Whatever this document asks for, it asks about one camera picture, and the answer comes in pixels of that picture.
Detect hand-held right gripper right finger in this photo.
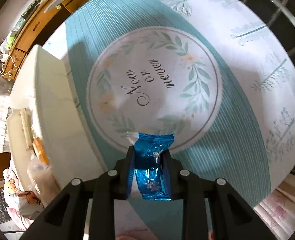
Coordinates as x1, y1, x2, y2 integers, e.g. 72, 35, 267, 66
162, 150, 268, 240

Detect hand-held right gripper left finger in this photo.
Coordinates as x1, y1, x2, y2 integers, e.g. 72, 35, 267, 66
29, 145, 135, 240

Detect blue foil snack packet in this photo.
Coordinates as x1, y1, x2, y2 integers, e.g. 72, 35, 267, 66
126, 131, 175, 202

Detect yellow chips clear packet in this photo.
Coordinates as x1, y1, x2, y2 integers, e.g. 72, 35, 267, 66
28, 155, 60, 198

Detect orange snack packet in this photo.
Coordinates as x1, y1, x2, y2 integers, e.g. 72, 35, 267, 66
33, 137, 50, 165

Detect white red printed packet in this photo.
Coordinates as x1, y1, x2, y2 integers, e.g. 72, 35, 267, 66
11, 190, 44, 220

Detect white plastic tray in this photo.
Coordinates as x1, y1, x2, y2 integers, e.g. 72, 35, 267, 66
8, 44, 108, 205

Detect pink blanket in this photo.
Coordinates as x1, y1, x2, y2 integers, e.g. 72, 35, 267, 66
254, 177, 295, 237

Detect leaf printed teal tablecloth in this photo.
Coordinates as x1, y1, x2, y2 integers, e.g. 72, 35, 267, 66
41, 0, 295, 215

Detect green tissue box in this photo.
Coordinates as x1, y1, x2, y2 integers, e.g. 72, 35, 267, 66
6, 36, 17, 49

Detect wooden desk with drawers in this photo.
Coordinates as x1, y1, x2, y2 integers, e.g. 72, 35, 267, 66
0, 0, 88, 80

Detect metal window grille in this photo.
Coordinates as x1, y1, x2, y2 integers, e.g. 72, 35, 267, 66
245, 0, 295, 63

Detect white cables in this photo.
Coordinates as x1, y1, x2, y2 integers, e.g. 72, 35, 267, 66
0, 52, 22, 77

